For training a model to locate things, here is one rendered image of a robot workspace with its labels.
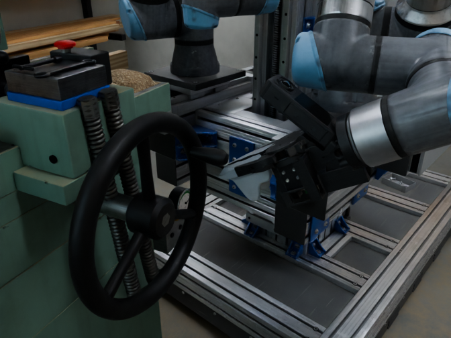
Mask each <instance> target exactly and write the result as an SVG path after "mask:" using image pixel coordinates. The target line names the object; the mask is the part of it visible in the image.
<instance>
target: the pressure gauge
mask: <svg viewBox="0 0 451 338"><path fill-rule="evenodd" d="M189 193H190V188H183V187H180V186H176V187H175V188H174V189H173V190H172V191H171V192H170V194H169V198H170V199H171V200H172V201H173V204H174V207H175V209H187V207H188V203H189V201H188V199H189ZM187 201H188V202H187ZM185 202H187V204H185Z"/></svg>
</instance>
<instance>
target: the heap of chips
mask: <svg viewBox="0 0 451 338"><path fill-rule="evenodd" d="M111 77H112V83H115V84H117V85H119V86H124V87H132V88H133V89H134V93H137V92H140V91H143V90H144V89H147V88H149V87H152V86H154V85H157V84H159V83H160V82H155V81H153V80H152V78H151V77H150V76H148V75H146V74H144V73H141V72H138V71H134V70H127V69H115V70H111Z"/></svg>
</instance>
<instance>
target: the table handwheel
mask: <svg viewBox="0 0 451 338"><path fill-rule="evenodd" d="M156 133H169V134H171V135H173V136H175V137H176V138H177V139H178V140H179V141H180V143H181V144H182V146H183V148H184V150H185V153H186V155H187V159H188V163H189V171H190V193H189V203H188V207H187V209H175V207H174V204H173V201H172V200H171V199H170V198H167V197H164V196H160V195H157V194H155V190H154V180H153V175H152V164H151V155H150V140H149V136H151V135H154V134H156ZM136 146H137V151H138V161H139V166H140V179H141V187H142V191H141V192H140V193H138V194H137V195H136V196H135V197H132V196H128V195H126V194H122V193H118V195H117V196H116V197H114V198H112V199H109V200H108V201H105V200H104V198H105V195H106V192H107V190H108V188H109V185H110V184H111V181H112V180H113V177H114V176H115V173H116V172H117V170H118V169H119V167H120V166H121V164H122V162H123V161H124V160H125V159H126V157H127V156H128V155H129V153H130V152H131V151H132V150H133V149H134V148H135V147H136ZM193 146H194V147H202V145H201V141H200V139H199V137H198V135H197V134H196V132H195V130H194V129H193V128H192V126H191V125H190V124H189V123H188V122H187V121H185V120H184V119H183V118H182V117H179V116H178V115H175V114H173V113H169V112H164V111H157V112H152V113H147V114H144V115H141V116H139V117H137V118H135V119H133V120H131V121H130V122H129V123H127V124H126V125H124V126H123V127H122V128H121V129H119V130H118V131H117V132H116V133H115V134H114V135H113V136H112V137H111V138H110V139H109V141H108V142H107V143H106V144H105V145H104V146H103V148H102V149H101V151H100V152H99V153H98V155H97V157H96V158H95V160H94V161H93V163H92V164H91V167H90V168H89V171H88V172H87V175H86V176H85V179H84V180H83V183H82V185H81V188H80V191H79V194H78V197H77V199H76V201H74V202H73V203H71V204H72V205H74V210H73V213H72V219H71V222H70V230H69V236H68V263H69V269H70V275H71V278H72V283H73V285H74V289H75V290H76V293H77V295H78V297H79V298H80V300H81V302H82V303H83V304H84V305H85V306H86V307H87V308H88V309H89V310H90V311H91V312H92V313H93V314H95V315H97V316H98V317H101V318H103V319H107V320H112V321H119V320H125V319H130V318H132V317H134V316H136V315H139V314H140V313H142V312H144V311H146V310H147V309H149V308H150V307H151V306H152V305H154V304H155V303H156V302H157V301H158V300H159V299H160V298H161V297H162V296H163V295H164V294H165V293H166V291H167V290H168V289H169V288H170V287H171V285H172V284H173V282H174V281H175V280H176V278H177V277H178V275H179V274H180V272H181V270H182V269H183V267H184V265H185V263H186V261H187V259H188V257H189V255H190V253H191V250H192V248H193V246H194V244H195V240H196V238H197V235H198V232H199V228H200V226H201V221H202V218H203V212H204V208H205V200H206V194H207V167H206V162H202V161H200V160H198V159H195V158H192V157H190V150H191V148H192V147H193ZM100 213H101V214H104V215H108V216H110V217H114V218H116V219H121V220H123V221H126V224H127V227H128V229H129V230H130V231H131V232H132V233H134V234H133V236H132V238H131V240H130V242H129V243H128V246H127V247H126V250H125V251H124V253H123V255H122V257H121V259H120V261H119V263H118V265H117V266H116V268H115V269H114V271H113V273H112V275H111V277H110V279H109V280H108V282H107V283H106V285H105V287H104V288H103V287H102V286H101V284H100V282H99V279H98V276H97V271H96V267H95V233H96V228H97V222H98V218H99V214H100ZM177 219H184V220H185V221H184V223H183V228H182V230H181V233H180V235H179V238H178V240H177V243H176V245H175V247H174V249H173V251H172V253H171V255H170V257H169V258H168V260H167V262H166V263H165V265H164V266H163V268H162V269H161V271H160V272H159V273H158V274H157V276H156V277H155V278H154V279H153V280H152V281H151V282H150V283H149V284H148V285H147V286H146V287H145V288H143V289H142V290H141V291H139V292H138V293H136V294H134V295H132V296H129V297H127V298H114V296H115V294H116V292H117V290H118V288H119V286H120V284H121V282H122V281H123V279H124V277H125V275H126V273H127V271H128V269H129V267H130V266H131V264H132V262H133V260H134V258H135V257H136V255H137V253H138V252H139V250H140V248H141V246H142V244H143V243H144V241H145V239H146V238H147V237H148V238H150V239H154V240H159V239H162V238H163V237H164V236H166V235H167V234H168V233H169V232H170V230H171V229H172V226H173V224H174V220H177Z"/></svg>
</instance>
